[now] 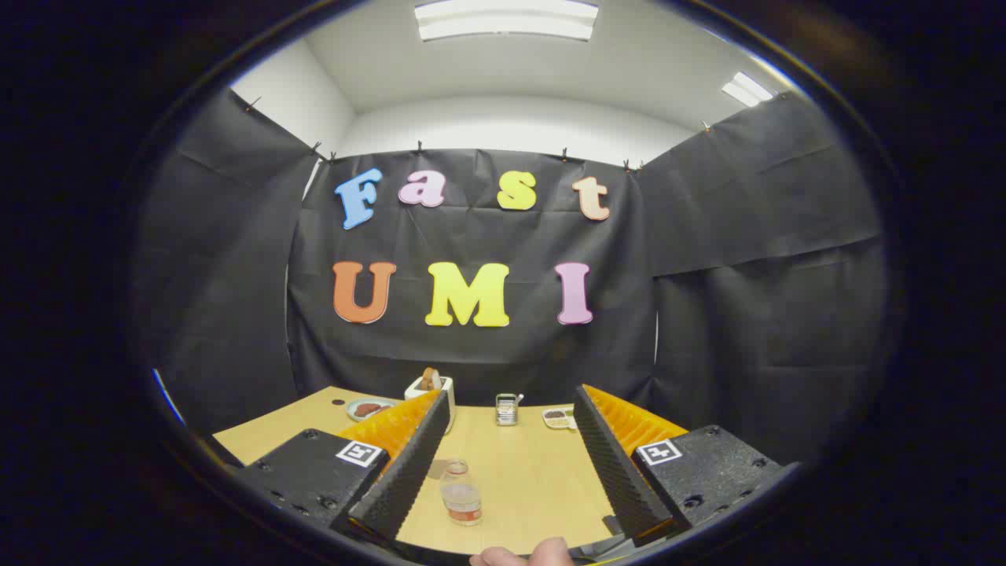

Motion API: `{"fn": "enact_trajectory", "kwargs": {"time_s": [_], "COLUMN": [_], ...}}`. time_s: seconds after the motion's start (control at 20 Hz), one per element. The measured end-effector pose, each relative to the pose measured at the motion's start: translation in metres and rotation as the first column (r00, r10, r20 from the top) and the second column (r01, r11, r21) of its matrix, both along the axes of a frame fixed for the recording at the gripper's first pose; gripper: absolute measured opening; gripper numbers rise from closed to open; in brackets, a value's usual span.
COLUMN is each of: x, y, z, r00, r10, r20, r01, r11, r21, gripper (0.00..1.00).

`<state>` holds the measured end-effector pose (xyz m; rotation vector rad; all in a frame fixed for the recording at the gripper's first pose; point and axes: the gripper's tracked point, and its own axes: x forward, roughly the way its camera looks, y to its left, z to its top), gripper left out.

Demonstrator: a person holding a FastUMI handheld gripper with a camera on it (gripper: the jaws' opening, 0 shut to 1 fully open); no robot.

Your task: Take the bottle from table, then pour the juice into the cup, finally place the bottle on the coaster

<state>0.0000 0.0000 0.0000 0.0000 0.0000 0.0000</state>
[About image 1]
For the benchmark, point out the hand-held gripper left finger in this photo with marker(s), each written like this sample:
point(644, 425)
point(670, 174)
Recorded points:
point(405, 472)

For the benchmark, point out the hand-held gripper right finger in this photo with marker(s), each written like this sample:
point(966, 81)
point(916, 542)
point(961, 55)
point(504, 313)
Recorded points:
point(617, 472)

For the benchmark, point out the round brown coaster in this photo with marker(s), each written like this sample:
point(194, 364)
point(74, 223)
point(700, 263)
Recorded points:
point(438, 469)

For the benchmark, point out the clear plastic juice bottle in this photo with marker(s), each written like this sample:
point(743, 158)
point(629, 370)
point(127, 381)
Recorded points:
point(462, 499)

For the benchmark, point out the pale green plate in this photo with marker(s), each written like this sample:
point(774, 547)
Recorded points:
point(363, 409)

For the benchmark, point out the white divided snack tray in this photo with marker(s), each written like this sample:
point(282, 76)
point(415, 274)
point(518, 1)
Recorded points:
point(558, 418)

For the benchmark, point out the wooden table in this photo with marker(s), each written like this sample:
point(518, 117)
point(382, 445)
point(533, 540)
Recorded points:
point(526, 472)

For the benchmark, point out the white toaster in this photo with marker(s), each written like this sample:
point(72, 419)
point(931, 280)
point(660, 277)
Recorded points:
point(442, 387)

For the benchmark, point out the brown bread slice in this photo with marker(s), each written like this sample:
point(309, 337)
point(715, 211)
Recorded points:
point(430, 380)

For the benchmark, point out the small ceiling light panel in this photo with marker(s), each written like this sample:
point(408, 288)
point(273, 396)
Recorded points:
point(747, 89)

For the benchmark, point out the large ceiling light panel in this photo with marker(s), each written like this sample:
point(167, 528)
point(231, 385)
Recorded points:
point(503, 20)

